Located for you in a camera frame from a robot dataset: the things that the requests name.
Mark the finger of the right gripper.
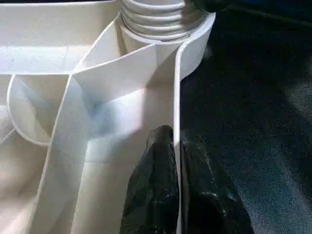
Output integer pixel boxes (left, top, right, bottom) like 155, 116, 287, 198
192, 0, 232, 13

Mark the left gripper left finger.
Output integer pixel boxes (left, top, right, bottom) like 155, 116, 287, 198
120, 125, 179, 234

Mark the white plastic table top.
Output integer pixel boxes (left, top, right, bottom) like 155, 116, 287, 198
0, 0, 216, 234

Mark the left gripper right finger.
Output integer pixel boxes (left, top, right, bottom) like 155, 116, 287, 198
179, 138, 255, 234

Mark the black work mat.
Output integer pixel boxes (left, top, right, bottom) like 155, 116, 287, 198
178, 0, 312, 234

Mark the white plastic table leg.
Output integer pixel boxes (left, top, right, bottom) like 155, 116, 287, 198
119, 0, 206, 41

